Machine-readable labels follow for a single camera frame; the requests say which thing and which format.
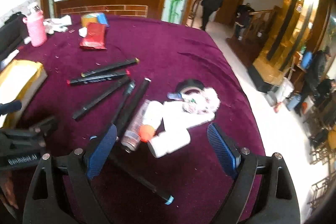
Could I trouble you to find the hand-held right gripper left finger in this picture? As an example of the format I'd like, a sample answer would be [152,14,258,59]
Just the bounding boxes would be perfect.
[22,124,124,224]

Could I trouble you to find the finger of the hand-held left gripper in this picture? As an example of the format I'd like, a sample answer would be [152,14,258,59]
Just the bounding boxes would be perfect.
[0,100,23,115]
[26,116,59,136]

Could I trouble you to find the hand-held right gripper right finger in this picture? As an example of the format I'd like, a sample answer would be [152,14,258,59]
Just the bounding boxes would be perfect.
[207,123,301,224]

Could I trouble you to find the white foam tray yellow edge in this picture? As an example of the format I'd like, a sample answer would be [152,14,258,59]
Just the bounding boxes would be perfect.
[0,59,48,130]

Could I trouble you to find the white printed tube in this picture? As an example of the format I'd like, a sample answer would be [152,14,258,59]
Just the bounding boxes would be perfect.
[121,99,151,153]

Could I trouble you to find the pink plush toy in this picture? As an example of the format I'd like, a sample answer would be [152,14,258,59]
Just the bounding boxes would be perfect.
[168,86,221,115]

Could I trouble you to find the black marker grey cap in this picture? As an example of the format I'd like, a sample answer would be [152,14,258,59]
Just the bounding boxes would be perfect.
[72,76,131,120]

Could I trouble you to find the black marker blue cap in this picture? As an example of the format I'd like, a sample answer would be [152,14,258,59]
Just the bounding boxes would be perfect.
[109,153,175,206]

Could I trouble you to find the thin black pen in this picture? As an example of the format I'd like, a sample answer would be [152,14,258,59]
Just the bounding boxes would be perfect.
[112,81,137,126]

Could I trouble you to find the plain white bottle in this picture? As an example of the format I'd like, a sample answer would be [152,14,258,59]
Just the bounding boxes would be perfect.
[146,128,191,159]

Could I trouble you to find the white glue bottle orange cap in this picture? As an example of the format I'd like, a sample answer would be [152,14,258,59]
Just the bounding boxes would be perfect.
[139,101,164,143]

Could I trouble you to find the black marker red cap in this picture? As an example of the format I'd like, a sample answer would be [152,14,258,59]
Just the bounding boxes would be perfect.
[67,70,131,86]

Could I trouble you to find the black tape roll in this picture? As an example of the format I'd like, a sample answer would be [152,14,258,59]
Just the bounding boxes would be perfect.
[175,79,206,98]

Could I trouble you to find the black marker olive cap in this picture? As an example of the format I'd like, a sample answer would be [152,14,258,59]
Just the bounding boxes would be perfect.
[81,57,139,78]

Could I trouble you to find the person's left hand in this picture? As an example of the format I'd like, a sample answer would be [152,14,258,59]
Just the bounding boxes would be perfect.
[0,174,19,210]

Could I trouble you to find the black leather sofa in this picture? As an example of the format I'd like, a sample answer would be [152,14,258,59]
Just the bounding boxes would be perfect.
[0,11,29,62]

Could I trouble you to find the black speaker box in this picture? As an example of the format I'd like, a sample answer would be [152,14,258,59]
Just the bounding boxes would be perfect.
[248,64,273,93]

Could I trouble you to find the pink knitted sleeve bottle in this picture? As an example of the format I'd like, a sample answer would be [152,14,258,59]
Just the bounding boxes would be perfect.
[23,2,48,47]

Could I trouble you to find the white plastic sack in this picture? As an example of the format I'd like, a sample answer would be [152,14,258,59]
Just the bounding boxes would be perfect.
[276,77,294,104]

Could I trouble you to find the red foil packet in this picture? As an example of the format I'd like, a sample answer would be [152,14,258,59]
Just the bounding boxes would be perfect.
[79,22,108,51]

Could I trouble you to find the purple velvet tablecloth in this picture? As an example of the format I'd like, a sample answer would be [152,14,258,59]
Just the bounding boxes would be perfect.
[0,14,265,224]

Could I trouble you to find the yellow tape roll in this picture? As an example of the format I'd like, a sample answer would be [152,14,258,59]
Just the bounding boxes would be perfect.
[81,13,101,28]

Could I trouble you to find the wooden stair railing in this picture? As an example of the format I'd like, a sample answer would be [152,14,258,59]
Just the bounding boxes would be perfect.
[247,6,281,41]

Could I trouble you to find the wooden chair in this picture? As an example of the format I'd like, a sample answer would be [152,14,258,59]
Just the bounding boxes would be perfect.
[185,0,205,28]

